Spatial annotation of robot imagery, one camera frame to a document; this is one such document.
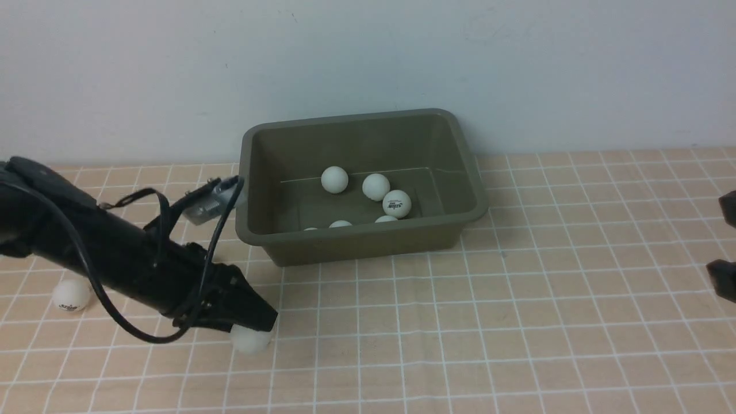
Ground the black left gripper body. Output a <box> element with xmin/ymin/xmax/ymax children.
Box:
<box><xmin>155</xmin><ymin>242</ymin><xmax>278</xmax><ymax>332</ymax></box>

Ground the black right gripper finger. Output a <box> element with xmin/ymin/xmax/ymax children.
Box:
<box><xmin>718</xmin><ymin>190</ymin><xmax>736</xmax><ymax>228</ymax></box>
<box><xmin>706</xmin><ymin>259</ymin><xmax>736</xmax><ymax>303</ymax></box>

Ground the white ball with logo centre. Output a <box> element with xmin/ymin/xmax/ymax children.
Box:
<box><xmin>329</xmin><ymin>220</ymin><xmax>352</xmax><ymax>228</ymax></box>

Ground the white ball with logo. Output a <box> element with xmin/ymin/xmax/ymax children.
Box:
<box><xmin>361</xmin><ymin>173</ymin><xmax>391</xmax><ymax>202</ymax></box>
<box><xmin>329</xmin><ymin>220</ymin><xmax>352</xmax><ymax>228</ymax></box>

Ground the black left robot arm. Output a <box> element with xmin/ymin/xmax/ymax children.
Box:
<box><xmin>1</xmin><ymin>156</ymin><xmax>278</xmax><ymax>344</ymax></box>

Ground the white ping-pong ball far left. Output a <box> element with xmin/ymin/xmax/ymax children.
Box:
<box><xmin>52</xmin><ymin>279</ymin><xmax>91</xmax><ymax>312</ymax></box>

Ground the olive green plastic bin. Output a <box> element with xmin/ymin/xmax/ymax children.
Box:
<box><xmin>236</xmin><ymin>108</ymin><xmax>489</xmax><ymax>267</ymax></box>

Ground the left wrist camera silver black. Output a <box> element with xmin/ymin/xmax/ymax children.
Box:
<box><xmin>182</xmin><ymin>176</ymin><xmax>245</xmax><ymax>226</ymax></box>

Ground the black left camera cable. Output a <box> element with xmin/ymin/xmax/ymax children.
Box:
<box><xmin>0</xmin><ymin>175</ymin><xmax>245</xmax><ymax>344</ymax></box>

